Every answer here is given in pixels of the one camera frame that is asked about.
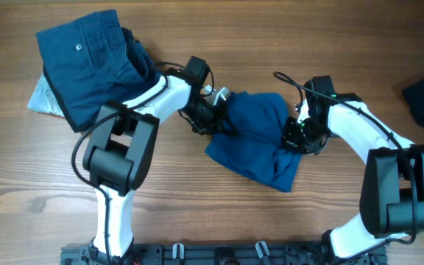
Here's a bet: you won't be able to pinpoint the blue polo shirt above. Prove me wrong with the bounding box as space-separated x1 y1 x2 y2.
205 91 302 192

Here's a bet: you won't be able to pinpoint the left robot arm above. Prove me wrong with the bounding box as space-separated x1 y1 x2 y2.
80 57 238 264

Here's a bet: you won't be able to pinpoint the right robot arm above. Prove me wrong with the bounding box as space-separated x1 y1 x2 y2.
274 72 424 264

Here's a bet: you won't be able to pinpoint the folded dark blue shorts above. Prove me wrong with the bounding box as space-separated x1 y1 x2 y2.
36 10 160 133

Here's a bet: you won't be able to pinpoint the folded grey garment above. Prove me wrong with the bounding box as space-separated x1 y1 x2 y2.
27 74 64 117

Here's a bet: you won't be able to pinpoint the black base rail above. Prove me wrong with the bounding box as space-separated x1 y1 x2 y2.
60 241 388 265

